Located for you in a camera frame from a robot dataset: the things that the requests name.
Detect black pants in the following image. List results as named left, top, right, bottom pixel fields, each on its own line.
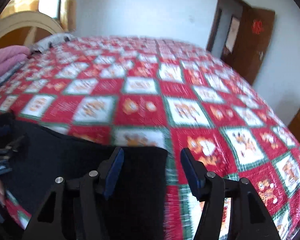
left=0, top=113, right=168, bottom=239

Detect grey patterned pillow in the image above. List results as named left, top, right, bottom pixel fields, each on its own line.
left=0, top=61, right=26, bottom=87

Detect pink folded quilt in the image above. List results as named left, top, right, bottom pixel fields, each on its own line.
left=0, top=45, right=31, bottom=77

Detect white patterned pillow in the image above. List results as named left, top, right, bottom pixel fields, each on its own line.
left=29, top=33, right=76, bottom=53

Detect cream wooden headboard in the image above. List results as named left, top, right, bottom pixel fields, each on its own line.
left=0, top=11, right=64, bottom=48

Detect red patchwork bed sheet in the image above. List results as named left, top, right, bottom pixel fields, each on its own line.
left=0, top=37, right=300, bottom=239

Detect red double happiness decal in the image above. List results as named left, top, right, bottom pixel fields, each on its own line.
left=251, top=20, right=264, bottom=35

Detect brown wooden door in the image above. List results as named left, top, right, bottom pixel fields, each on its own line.
left=229, top=7, right=275, bottom=85

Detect brown door frame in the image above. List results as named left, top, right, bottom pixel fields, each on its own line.
left=206, top=0, right=251, bottom=60

